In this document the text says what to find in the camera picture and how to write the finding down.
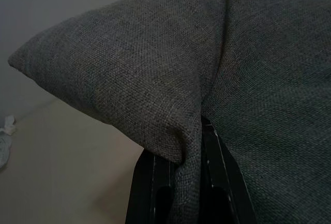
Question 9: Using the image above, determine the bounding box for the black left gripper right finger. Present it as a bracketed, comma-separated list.
[200, 116, 258, 224]

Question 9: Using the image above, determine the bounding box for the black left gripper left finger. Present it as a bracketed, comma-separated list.
[125, 153, 182, 224]

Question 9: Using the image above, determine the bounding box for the grey woven fabric pillow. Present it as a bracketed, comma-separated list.
[7, 0, 331, 224]

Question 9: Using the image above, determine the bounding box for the white sneaker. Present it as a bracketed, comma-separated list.
[0, 130, 13, 170]

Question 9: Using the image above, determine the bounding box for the white crumpled sock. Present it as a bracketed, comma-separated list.
[0, 114, 17, 136]

